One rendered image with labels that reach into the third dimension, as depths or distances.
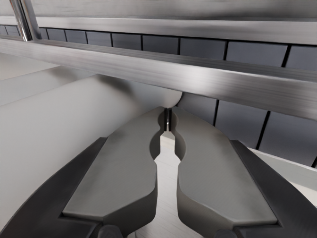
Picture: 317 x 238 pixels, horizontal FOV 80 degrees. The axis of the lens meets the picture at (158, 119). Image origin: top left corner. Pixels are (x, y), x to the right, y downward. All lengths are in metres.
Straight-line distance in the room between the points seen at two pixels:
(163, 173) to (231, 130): 0.19
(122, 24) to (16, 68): 0.13
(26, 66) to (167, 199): 0.30
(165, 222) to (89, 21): 0.37
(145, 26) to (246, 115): 0.11
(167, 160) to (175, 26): 0.20
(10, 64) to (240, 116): 0.23
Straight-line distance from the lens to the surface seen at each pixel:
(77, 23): 0.25
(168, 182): 0.34
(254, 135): 0.17
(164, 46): 0.18
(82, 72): 0.17
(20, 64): 0.26
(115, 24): 0.21
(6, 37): 0.20
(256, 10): 0.20
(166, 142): 0.17
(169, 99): 0.15
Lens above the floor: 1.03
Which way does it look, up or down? 47 degrees down
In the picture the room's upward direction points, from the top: 128 degrees counter-clockwise
